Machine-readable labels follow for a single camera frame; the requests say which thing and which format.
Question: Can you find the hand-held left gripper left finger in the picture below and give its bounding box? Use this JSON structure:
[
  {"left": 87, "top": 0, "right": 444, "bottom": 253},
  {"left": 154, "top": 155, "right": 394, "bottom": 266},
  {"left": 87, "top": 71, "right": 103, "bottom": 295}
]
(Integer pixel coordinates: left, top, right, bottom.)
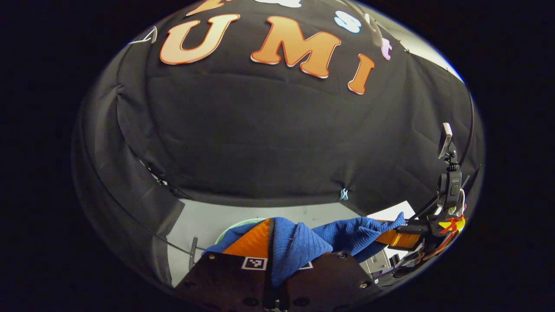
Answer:
[{"left": 173, "top": 218, "right": 277, "bottom": 312}]

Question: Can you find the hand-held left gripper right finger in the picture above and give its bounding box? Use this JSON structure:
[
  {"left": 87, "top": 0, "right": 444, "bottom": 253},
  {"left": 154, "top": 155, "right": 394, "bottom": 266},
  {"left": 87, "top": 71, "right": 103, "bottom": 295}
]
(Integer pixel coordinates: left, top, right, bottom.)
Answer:
[{"left": 277, "top": 250, "right": 383, "bottom": 312}]

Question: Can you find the blue corduroy jacket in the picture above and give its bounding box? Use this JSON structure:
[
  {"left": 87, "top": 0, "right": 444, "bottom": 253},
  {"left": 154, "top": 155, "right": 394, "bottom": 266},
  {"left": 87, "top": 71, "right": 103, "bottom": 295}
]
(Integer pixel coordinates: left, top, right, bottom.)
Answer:
[{"left": 202, "top": 211, "right": 407, "bottom": 289}]

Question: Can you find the green laundry hamper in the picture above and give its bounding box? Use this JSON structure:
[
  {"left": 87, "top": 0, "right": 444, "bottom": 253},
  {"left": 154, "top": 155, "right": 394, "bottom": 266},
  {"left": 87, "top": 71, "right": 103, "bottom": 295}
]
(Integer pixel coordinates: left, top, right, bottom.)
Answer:
[{"left": 215, "top": 218, "right": 266, "bottom": 244}]

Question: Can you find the black backdrop cloth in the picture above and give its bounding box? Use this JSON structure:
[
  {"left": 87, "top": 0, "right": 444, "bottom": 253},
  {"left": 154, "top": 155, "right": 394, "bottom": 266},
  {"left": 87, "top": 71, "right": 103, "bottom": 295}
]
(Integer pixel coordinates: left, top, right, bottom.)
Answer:
[{"left": 72, "top": 0, "right": 486, "bottom": 286}]

